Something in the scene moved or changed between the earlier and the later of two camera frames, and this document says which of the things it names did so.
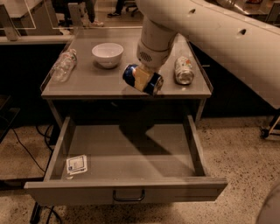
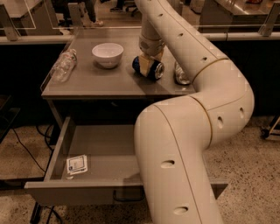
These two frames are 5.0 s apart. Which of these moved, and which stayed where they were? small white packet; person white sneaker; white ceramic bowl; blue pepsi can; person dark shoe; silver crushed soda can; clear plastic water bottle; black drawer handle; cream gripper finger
Moved: blue pepsi can; cream gripper finger; person dark shoe
Stayed: black drawer handle; clear plastic water bottle; silver crushed soda can; person white sneaker; white ceramic bowl; small white packet
